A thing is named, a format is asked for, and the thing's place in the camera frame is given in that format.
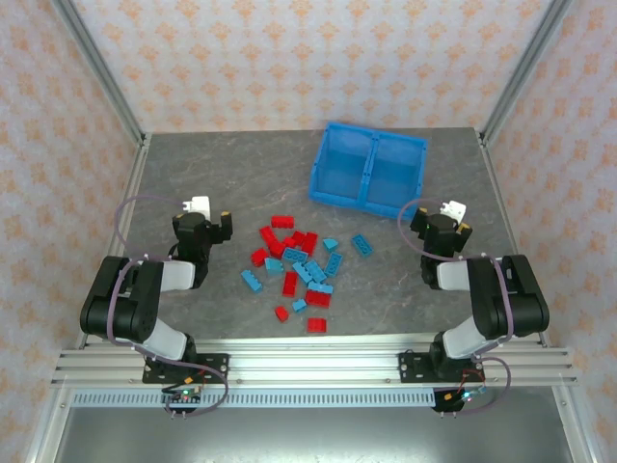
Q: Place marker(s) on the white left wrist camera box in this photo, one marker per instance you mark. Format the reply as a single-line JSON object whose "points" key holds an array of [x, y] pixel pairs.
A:
{"points": [[200, 206]]}

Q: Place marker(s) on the blue plastic bin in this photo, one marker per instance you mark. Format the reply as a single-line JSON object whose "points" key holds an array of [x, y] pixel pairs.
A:
{"points": [[342, 164], [395, 178]]}

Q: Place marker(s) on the aluminium mounting rail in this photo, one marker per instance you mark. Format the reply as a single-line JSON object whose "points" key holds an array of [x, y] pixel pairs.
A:
{"points": [[313, 362]]}

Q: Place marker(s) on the small red lego brick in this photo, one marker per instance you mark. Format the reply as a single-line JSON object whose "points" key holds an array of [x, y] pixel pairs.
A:
{"points": [[289, 242], [282, 313], [299, 237]]}

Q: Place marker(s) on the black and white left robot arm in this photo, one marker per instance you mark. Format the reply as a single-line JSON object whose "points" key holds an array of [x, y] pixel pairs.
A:
{"points": [[120, 308]]}

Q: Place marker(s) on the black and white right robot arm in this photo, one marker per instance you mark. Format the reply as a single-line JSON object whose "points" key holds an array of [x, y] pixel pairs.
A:
{"points": [[511, 308]]}

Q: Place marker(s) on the grey metal panel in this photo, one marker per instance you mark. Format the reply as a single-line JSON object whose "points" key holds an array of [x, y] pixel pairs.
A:
{"points": [[313, 436]]}

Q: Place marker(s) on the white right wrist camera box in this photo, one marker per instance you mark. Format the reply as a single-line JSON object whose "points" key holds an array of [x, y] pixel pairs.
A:
{"points": [[455, 208]]}

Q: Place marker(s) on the long red lego brick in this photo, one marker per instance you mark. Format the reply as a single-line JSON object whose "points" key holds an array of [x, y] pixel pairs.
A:
{"points": [[268, 235], [290, 283]]}

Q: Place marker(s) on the aluminium table side rail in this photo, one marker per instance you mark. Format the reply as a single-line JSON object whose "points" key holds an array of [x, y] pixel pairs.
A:
{"points": [[494, 169], [136, 169]]}

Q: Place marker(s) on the small blue lego brick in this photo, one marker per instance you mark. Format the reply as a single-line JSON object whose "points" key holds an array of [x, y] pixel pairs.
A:
{"points": [[299, 305]]}

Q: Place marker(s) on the blue quarter-round lego brick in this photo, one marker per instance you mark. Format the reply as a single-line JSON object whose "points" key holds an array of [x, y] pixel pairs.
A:
{"points": [[273, 265], [330, 244]]}

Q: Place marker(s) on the aluminium frame post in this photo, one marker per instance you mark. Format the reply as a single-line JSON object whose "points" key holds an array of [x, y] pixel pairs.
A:
{"points": [[521, 72], [102, 72]]}

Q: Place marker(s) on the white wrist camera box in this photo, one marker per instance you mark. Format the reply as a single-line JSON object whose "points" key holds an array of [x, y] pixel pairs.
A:
{"points": [[455, 208], [200, 206]]}

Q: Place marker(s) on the small circuit board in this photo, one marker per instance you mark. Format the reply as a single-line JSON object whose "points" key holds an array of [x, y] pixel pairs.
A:
{"points": [[185, 396], [466, 396]]}

